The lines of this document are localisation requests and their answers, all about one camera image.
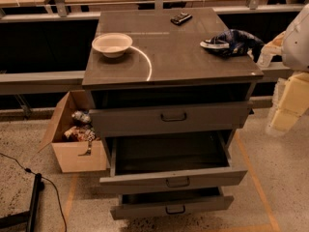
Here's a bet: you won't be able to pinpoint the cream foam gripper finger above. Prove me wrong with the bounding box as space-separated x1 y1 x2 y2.
266 72 309 135

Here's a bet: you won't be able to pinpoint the grey top drawer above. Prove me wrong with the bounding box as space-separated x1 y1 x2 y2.
90 101 252 137

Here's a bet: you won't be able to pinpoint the grey drawer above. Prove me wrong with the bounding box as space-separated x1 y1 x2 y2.
99 131 246 194
111 188 234 219
90 101 252 137

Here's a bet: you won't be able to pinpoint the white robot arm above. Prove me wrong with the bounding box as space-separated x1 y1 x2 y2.
262 4 309 135

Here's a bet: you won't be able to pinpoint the grey middle drawer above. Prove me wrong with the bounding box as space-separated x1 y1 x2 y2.
99 131 246 194

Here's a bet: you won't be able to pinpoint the grey drawer cabinet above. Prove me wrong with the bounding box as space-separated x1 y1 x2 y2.
83 9 263 162

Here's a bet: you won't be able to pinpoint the grey bottom drawer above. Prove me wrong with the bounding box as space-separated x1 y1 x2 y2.
111 188 234 219

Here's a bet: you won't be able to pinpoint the clear sanitizer bottle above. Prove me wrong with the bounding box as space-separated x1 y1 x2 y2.
257 44 273 68

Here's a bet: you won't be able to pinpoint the black mobile phone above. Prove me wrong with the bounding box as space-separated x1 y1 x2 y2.
170 13 192 26

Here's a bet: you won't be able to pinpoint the white bowl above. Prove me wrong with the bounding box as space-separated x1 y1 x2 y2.
92 33 132 58

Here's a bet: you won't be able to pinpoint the colourful snack wrappers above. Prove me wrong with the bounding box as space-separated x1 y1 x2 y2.
63 125 97 142

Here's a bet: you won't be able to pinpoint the crumpled snack bag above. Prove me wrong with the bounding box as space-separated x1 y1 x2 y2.
71 110 92 124

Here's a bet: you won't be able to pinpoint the cardboard box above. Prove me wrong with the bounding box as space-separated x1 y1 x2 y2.
39 90 108 173

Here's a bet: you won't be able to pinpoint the black stand base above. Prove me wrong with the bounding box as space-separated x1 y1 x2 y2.
0 173 44 232

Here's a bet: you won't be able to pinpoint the grey metal rail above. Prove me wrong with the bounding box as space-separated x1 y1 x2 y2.
0 71 85 95

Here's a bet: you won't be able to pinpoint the black floor cable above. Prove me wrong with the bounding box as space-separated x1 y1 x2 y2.
0 152 68 232

